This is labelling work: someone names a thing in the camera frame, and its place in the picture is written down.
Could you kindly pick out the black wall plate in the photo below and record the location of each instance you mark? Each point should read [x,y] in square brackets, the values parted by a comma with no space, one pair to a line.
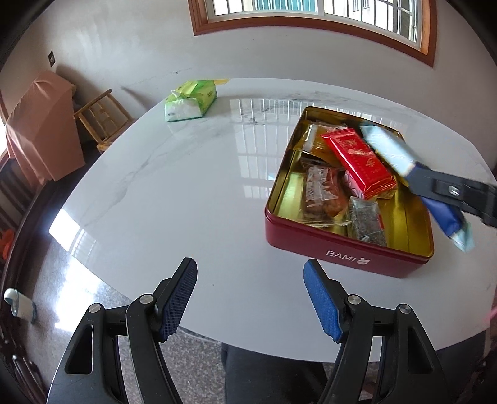
[52,58]

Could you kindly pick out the person's dark trousers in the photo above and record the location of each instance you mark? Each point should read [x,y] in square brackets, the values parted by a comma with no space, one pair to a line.
[271,376]

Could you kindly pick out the dark packet with red label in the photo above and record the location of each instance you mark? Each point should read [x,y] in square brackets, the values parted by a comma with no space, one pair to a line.
[365,221]

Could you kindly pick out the white plastic object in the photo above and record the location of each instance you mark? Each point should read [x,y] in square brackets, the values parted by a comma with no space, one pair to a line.
[21,307]

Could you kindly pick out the wooden chair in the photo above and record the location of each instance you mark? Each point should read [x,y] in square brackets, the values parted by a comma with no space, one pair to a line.
[93,103]

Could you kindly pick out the grey and navy packet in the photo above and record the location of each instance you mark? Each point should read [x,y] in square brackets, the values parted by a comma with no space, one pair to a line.
[388,145]

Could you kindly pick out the green tissue pack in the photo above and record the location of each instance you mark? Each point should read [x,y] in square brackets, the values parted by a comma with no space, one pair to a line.
[194,93]

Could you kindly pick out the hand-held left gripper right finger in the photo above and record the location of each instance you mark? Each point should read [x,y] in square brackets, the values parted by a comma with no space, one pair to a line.
[322,303]

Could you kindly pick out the red foil packet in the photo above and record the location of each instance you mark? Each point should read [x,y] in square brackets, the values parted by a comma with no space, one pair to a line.
[357,159]

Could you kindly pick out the red tin box gold interior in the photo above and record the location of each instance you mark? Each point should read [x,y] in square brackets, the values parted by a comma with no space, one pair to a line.
[310,241]

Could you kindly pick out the clear packet of orange snacks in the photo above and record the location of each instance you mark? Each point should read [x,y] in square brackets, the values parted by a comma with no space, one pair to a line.
[332,126]
[326,194]

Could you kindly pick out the wooden framed barred window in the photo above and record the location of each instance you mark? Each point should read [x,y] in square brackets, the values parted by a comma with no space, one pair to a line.
[264,22]

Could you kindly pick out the pink patterned packet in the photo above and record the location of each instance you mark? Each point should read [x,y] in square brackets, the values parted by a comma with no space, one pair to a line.
[351,182]

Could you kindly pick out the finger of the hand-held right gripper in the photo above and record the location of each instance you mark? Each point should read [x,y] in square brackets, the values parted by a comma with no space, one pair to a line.
[446,190]

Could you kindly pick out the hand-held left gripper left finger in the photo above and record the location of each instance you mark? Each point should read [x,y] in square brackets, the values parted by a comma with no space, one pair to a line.
[176,307]

